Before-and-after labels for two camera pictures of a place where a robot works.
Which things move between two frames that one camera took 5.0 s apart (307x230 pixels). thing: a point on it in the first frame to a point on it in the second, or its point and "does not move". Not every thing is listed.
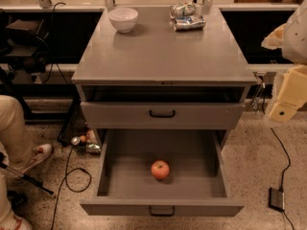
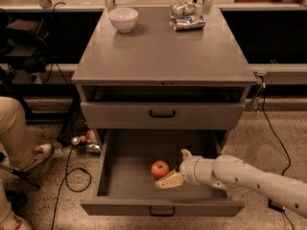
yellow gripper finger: (274, 40) to (196, 170)
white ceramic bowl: (124, 18) does not move
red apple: (160, 170) does not move
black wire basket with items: (76, 131) does not move
